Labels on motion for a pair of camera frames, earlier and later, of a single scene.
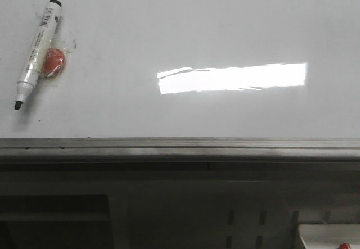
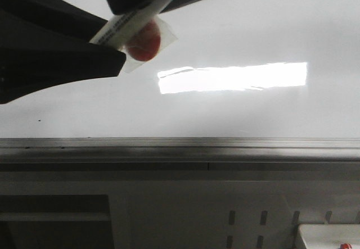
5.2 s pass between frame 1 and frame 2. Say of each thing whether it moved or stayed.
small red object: stayed
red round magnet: moved
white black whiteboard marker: moved
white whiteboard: stayed
